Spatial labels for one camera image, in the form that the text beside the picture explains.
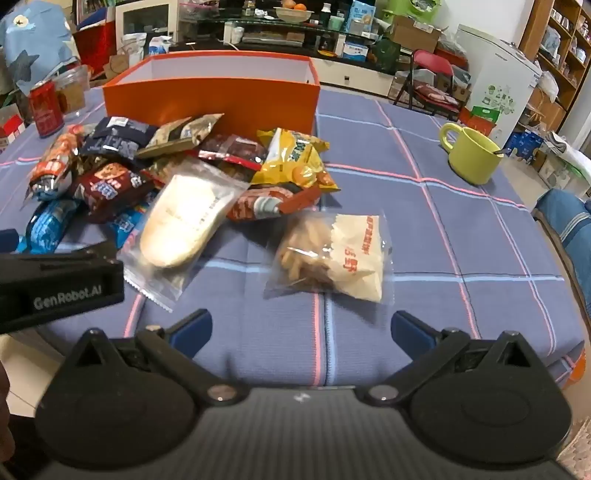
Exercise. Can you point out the red drink can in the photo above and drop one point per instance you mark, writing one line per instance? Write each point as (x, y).
(46, 108)

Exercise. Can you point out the yellow chip packet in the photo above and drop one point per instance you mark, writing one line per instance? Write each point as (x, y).
(295, 161)

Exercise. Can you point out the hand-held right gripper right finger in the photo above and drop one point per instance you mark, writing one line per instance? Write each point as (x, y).
(412, 330)

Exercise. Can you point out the blue striped cloth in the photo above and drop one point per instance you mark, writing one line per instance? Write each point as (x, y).
(570, 240)

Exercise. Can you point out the maroon biscuit packet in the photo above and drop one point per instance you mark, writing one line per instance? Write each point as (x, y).
(111, 184)

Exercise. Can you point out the brown beige snack packet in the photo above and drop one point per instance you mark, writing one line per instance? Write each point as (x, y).
(184, 134)

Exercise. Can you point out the blue cookie packet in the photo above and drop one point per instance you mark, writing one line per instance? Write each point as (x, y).
(127, 226)
(46, 226)

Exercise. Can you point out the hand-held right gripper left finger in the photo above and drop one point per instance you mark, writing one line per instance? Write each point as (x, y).
(191, 328)

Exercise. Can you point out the blue shark plush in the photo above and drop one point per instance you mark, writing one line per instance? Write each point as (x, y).
(34, 41)

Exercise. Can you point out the white glass door cabinet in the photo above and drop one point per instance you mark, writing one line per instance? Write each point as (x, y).
(143, 21)

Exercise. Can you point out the yellow green mug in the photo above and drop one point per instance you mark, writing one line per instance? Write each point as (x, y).
(471, 159)

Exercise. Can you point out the green hanging organizer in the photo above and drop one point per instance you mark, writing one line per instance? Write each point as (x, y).
(411, 7)

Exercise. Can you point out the clear plastic jar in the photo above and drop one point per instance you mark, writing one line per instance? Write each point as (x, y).
(71, 90)

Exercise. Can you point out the glass tv stand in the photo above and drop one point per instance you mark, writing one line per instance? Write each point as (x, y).
(295, 34)

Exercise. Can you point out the dark green bag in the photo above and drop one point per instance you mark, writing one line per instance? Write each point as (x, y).
(383, 57)

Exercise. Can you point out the clear dark red snack packet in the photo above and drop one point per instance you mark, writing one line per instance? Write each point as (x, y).
(235, 151)

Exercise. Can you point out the white small fridge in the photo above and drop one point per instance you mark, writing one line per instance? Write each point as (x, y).
(501, 78)

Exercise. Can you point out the red folding chair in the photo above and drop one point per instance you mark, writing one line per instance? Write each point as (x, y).
(431, 78)

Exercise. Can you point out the clear oval rice cracker packet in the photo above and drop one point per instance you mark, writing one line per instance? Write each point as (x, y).
(184, 221)

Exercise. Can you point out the blue checked tablecloth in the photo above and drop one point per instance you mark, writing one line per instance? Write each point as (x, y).
(415, 258)

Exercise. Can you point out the orange cardboard box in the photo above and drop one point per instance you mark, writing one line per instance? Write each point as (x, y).
(212, 104)

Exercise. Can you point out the wooden shelf unit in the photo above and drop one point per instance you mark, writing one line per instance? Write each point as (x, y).
(561, 41)

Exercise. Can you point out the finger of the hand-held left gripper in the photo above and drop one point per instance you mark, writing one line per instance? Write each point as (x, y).
(60, 258)
(8, 241)

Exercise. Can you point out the fruit bowl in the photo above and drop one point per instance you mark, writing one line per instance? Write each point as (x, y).
(293, 16)

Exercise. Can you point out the navy snack packet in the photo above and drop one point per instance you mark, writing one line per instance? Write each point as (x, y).
(115, 137)

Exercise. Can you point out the clear fries packet white paper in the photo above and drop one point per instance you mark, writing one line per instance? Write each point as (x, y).
(341, 258)

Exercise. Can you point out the blue white carton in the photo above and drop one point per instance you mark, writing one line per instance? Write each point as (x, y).
(361, 16)

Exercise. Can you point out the red orange grey snack packet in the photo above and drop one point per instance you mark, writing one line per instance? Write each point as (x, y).
(272, 203)

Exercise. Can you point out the brown cardboard box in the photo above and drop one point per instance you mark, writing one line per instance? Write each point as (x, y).
(415, 34)

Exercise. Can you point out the red storage box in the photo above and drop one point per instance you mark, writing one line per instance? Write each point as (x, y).
(94, 46)

